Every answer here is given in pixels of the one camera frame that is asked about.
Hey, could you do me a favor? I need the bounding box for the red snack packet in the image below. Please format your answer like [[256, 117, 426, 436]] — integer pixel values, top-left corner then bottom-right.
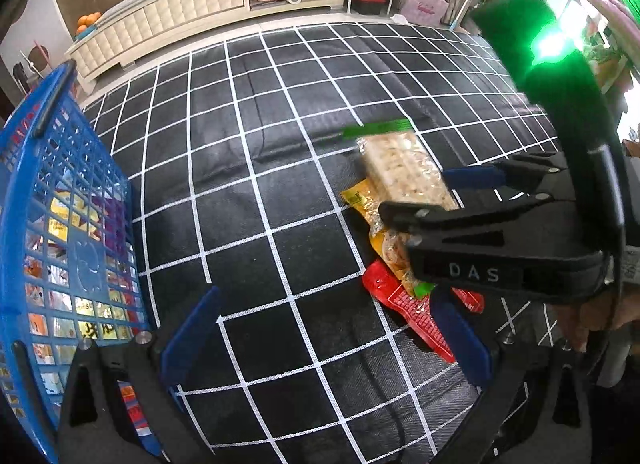
[[362, 259, 486, 364]]

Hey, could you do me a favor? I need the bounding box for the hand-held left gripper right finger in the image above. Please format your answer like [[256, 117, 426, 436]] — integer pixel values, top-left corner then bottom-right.
[[428, 285, 596, 464]]

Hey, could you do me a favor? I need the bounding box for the black white checkered mat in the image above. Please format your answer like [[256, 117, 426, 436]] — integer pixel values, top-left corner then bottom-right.
[[80, 23, 566, 464]]

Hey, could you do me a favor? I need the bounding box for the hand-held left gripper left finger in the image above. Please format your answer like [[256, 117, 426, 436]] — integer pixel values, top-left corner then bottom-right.
[[57, 285, 222, 464]]

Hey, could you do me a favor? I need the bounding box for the person's right hand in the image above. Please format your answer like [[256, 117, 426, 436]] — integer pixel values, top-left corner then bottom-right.
[[552, 289, 640, 352]]

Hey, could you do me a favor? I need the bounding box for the blue plastic mesh basket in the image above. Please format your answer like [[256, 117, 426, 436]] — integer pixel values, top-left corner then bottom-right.
[[0, 59, 166, 464]]

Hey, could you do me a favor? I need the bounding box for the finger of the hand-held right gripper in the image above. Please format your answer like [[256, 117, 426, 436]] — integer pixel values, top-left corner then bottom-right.
[[377, 191, 581, 245], [444, 151, 568, 192]]

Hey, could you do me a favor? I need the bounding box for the pile of snack packets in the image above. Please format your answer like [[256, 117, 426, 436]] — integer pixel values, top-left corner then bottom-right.
[[20, 184, 151, 445]]

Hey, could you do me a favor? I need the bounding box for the pink gift bag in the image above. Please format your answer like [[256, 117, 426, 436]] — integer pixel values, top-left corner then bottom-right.
[[402, 0, 448, 28]]

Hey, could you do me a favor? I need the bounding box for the green-edged cracker packet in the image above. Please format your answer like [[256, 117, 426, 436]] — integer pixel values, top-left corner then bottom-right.
[[341, 118, 458, 212]]

